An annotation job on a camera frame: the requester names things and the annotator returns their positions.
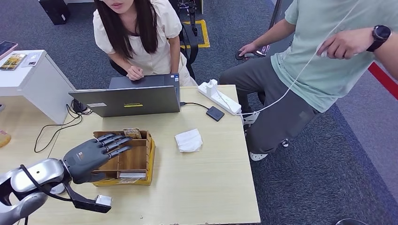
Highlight person's hand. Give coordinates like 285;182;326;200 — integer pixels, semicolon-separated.
126;65;145;82
238;43;260;58
316;28;374;60

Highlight black stand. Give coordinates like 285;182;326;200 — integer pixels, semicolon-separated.
177;0;204;37

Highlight grey laptop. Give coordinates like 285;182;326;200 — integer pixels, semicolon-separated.
68;73;182;118

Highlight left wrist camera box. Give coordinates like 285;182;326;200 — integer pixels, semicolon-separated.
63;181;113;214

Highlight black reader cable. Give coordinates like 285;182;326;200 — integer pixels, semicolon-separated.
179;101;210;112

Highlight pink smartphone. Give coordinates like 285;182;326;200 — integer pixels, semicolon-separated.
0;40;19;61

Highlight white cable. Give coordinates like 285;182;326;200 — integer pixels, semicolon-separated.
235;0;362;117

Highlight dark grey panel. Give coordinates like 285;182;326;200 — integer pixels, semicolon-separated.
268;0;294;57

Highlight person's right hand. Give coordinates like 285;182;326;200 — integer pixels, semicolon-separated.
238;43;260;58
126;65;145;82

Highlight chrome round base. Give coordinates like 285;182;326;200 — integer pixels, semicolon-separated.
334;218;369;225

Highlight wooden organiser box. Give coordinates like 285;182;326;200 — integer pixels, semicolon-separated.
92;129;156;187

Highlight person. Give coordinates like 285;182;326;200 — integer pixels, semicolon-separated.
218;0;398;162
92;0;199;87

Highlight black wristwatch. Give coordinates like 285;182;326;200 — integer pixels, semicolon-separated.
366;24;392;53

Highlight white shoe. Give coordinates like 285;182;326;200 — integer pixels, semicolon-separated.
242;111;259;126
248;151;270;162

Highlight white charger plug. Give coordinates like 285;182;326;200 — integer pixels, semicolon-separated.
207;79;219;94

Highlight white cabinet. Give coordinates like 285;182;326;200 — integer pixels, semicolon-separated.
0;49;77;125

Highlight black square card reader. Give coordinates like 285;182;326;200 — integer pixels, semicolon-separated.
205;105;225;122

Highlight black case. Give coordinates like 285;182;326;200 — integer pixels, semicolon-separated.
38;0;71;26

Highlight black mouse cable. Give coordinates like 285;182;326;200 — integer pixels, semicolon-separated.
33;104;94;154

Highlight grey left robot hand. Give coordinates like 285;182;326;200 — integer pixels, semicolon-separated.
62;133;134;185

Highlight white power strip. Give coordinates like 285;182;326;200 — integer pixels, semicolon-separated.
197;79;243;116

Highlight white tissue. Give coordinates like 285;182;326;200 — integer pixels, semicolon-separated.
174;128;204;153

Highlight hotel room key card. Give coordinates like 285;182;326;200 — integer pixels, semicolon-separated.
122;127;143;140

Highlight grey ID reader box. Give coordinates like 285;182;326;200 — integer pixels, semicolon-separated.
49;182;67;196

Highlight black mouse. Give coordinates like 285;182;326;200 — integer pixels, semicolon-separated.
71;98;88;114

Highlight white card stack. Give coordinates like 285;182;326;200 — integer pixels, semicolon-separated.
119;172;147;180

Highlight person's left hand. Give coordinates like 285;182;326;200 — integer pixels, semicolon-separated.
316;28;374;60

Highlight white ID card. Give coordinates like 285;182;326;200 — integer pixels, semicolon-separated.
20;52;43;68

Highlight phone with picture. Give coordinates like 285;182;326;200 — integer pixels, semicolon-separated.
0;53;27;71

